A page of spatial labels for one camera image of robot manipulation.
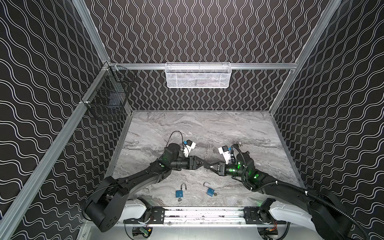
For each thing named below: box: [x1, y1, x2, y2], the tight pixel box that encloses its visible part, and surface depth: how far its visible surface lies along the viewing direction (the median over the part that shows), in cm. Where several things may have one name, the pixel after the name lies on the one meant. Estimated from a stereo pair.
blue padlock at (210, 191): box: [203, 181, 215, 197], surface depth 83 cm
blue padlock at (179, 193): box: [175, 183, 187, 198], surface depth 83 cm
